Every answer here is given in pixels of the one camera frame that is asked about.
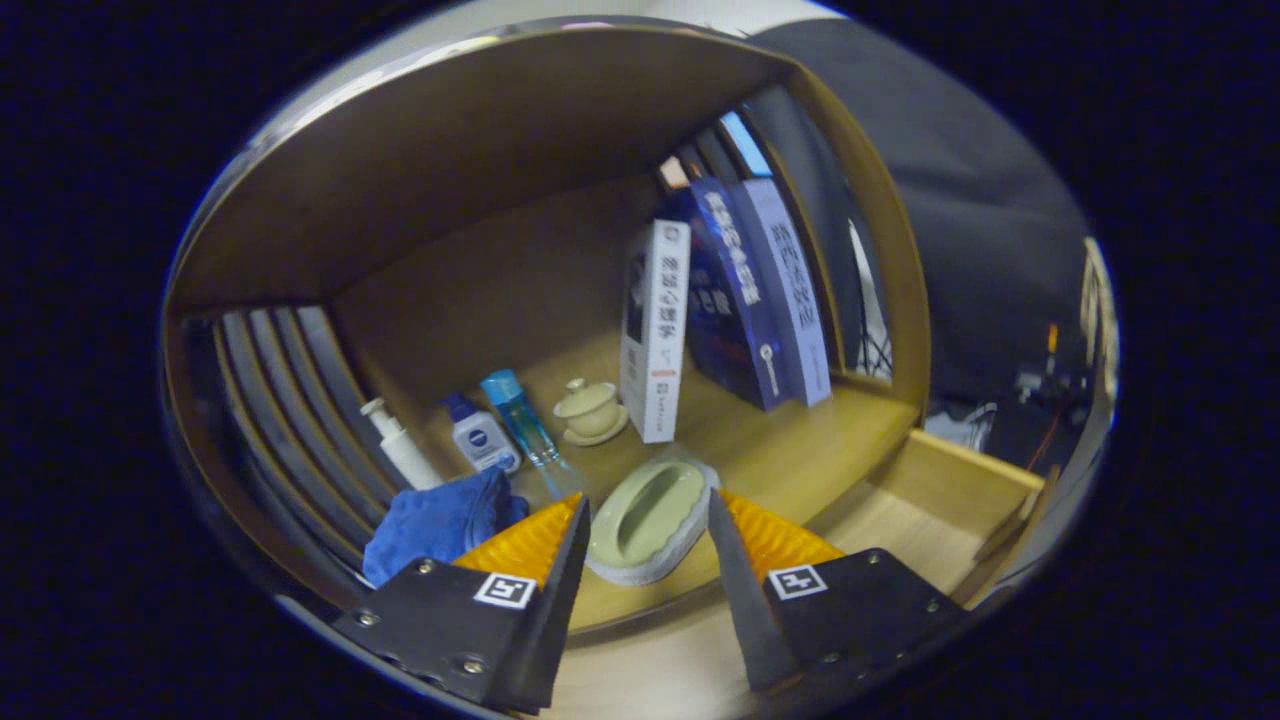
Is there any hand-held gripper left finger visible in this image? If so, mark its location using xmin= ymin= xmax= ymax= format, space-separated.
xmin=332 ymin=492 xmax=593 ymax=713

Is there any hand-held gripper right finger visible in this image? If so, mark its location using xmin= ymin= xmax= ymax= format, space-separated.
xmin=706 ymin=488 xmax=969 ymax=693

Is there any wooden countertop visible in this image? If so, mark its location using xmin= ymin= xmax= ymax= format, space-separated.
xmin=400 ymin=330 xmax=921 ymax=636

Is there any wooden cabinet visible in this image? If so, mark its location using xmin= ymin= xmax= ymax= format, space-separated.
xmin=160 ymin=18 xmax=933 ymax=641

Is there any blue rolled towel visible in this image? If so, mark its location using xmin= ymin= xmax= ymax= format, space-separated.
xmin=362 ymin=468 xmax=531 ymax=588

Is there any white bottle with blue cap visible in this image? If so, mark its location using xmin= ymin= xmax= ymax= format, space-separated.
xmin=443 ymin=392 xmax=523 ymax=476

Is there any clear blue bottle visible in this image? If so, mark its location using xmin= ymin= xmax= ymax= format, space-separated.
xmin=480 ymin=369 xmax=576 ymax=496

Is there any white pump bottle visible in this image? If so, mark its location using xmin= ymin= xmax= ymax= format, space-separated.
xmin=360 ymin=397 xmax=444 ymax=493

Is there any cream lidded teacup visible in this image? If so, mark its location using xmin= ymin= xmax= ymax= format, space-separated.
xmin=553 ymin=377 xmax=630 ymax=447

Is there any white book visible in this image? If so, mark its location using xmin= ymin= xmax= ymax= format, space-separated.
xmin=619 ymin=219 xmax=692 ymax=444

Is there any metal light stand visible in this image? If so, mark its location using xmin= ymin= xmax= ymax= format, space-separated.
xmin=848 ymin=220 xmax=894 ymax=386

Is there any dark blue book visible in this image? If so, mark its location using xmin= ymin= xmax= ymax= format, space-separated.
xmin=670 ymin=178 xmax=801 ymax=413

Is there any light purple book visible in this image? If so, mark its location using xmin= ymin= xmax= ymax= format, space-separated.
xmin=728 ymin=178 xmax=833 ymax=407

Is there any black device with orange tip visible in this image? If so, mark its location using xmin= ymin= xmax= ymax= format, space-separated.
xmin=1015 ymin=325 xmax=1093 ymax=406

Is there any beige bag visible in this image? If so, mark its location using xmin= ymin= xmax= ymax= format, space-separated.
xmin=1082 ymin=238 xmax=1119 ymax=401

